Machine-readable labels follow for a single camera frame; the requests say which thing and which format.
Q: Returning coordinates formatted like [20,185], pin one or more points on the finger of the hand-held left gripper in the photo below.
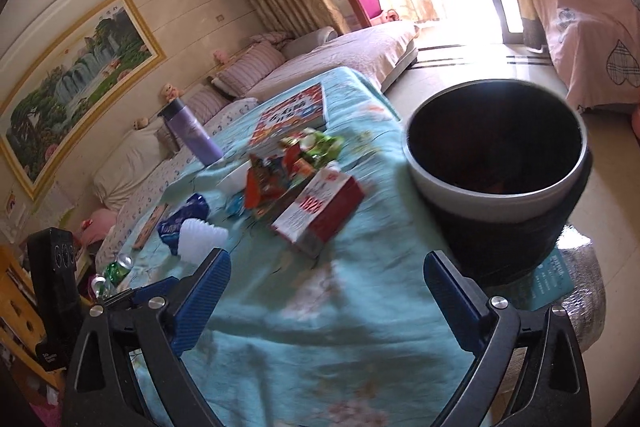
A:
[152,289]

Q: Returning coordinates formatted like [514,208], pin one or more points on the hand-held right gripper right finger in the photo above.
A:
[455,302]

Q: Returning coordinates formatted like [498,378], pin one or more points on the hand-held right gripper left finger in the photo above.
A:
[200,297]

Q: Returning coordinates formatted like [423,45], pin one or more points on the white pleated paper cup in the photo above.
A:
[202,239]

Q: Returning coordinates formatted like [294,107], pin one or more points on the blue snack packet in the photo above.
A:
[177,217]

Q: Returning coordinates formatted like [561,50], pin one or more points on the black white-rimmed trash bin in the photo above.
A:
[500,227]

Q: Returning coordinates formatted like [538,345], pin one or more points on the blue candy wrapper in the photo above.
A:
[235,205]

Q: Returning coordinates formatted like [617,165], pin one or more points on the orange snack wrapper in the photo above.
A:
[265,187]

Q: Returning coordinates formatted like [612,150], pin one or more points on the red and white carton box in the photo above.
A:
[320,212]

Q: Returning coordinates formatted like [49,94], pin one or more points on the green snack pouch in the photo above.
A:
[325,147]

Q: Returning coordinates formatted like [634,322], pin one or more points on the crushed green can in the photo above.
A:
[119,274]

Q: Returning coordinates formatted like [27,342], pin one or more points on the wooden cabinet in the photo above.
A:
[17,322]

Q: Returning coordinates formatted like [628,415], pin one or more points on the large pink plush toy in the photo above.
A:
[100,227]

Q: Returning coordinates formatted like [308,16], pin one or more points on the teal printed card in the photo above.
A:
[552,279]

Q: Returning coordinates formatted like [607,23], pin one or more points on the white sofa back cushion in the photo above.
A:
[130,167]

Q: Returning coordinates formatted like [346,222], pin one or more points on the silver foil bag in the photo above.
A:
[585,287]

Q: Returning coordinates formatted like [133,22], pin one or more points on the purple insulated bottle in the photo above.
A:
[192,132]

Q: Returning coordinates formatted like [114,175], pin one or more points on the small beige plush toy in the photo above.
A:
[141,123]

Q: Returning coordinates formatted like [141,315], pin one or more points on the striped pillow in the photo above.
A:
[272,41]
[250,69]
[205,99]

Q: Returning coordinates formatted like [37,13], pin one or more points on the beige plush bear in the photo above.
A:
[170,93]

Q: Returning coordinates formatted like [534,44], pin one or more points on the orange cover children's book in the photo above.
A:
[325,107]
[287,114]

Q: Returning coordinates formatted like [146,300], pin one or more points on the framed landscape painting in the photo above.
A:
[75,77]

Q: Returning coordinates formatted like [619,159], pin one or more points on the small pink plush toy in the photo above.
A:
[221,57]

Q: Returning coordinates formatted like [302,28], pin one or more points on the sofa with patterned cover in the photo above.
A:
[350,47]

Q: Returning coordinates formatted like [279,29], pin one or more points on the grey sofa armrest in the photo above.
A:
[315,38]

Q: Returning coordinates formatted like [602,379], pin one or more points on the magenta chair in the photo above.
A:
[367,7]

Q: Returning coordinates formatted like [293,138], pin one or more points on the pink heart print cover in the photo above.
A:
[590,22]

